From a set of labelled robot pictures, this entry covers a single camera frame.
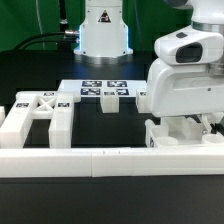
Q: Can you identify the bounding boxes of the white U-shaped fence wall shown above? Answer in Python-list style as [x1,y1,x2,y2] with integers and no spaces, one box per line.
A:
[0,105,224,178]

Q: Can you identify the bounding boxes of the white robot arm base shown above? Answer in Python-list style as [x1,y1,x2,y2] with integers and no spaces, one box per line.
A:
[74,0,133,65]

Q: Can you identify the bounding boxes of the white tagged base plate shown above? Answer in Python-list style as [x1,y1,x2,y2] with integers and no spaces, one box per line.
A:
[58,80,146,97]

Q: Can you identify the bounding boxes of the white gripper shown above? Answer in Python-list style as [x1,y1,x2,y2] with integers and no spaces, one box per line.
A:
[146,59,224,134]

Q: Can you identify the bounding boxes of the black cable bundle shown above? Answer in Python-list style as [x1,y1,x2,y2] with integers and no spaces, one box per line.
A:
[13,29,81,52]

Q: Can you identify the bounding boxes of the white chair back frame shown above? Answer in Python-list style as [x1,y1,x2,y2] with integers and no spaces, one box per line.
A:
[0,91,81,149]

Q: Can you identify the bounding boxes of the white chair seat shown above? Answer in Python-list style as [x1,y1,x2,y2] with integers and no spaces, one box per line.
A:
[145,116,224,148]

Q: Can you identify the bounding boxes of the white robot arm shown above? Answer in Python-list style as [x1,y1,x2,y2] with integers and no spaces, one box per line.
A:
[146,0,224,132]

